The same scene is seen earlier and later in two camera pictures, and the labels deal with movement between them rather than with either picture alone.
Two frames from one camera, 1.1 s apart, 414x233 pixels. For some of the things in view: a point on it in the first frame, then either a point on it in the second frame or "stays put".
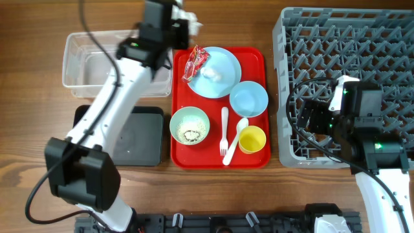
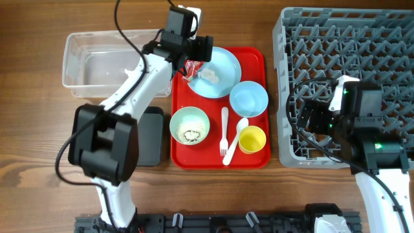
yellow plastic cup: (251, 139) stays put
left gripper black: (184, 43) to (204, 48)
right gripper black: (320, 109) stays put
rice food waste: (191, 129) stays put
